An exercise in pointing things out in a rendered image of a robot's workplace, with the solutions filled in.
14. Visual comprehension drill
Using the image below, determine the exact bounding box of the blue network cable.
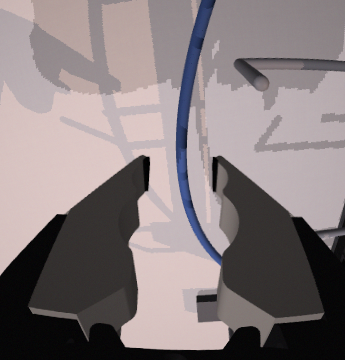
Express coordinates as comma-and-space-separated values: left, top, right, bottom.
176, 0, 222, 266

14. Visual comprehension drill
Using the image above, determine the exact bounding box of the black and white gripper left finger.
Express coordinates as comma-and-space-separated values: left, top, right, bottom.
0, 155, 150, 360

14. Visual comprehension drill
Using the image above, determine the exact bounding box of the black metal rack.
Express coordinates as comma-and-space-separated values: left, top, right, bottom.
196, 58, 345, 323

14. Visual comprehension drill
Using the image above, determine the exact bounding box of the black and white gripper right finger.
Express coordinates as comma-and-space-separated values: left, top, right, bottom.
212, 155, 345, 360

